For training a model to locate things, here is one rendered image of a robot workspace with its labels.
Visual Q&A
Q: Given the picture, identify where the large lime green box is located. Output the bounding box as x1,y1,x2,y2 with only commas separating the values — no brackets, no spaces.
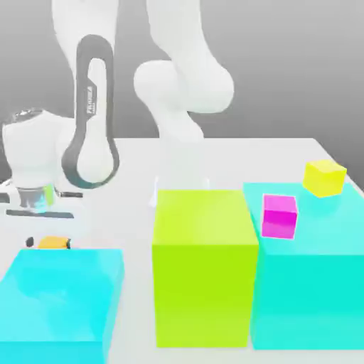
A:
151,188,260,349

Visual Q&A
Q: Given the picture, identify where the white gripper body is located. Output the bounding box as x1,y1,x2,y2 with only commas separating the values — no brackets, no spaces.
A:
3,205,78,228

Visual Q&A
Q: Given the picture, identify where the large turquoise box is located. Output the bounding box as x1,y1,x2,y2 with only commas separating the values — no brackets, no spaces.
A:
242,181,364,351

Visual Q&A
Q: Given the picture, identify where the small yellow cube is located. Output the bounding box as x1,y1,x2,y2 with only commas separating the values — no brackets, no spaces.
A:
301,159,348,199

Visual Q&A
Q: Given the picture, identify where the large cyan box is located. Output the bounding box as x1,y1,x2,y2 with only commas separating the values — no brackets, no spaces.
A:
0,248,126,364

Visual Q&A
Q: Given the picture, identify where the small orange cube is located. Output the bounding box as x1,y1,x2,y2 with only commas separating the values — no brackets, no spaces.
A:
37,235,68,250

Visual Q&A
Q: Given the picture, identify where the small magenta cube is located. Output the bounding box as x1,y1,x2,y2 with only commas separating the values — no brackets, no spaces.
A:
260,193,299,240

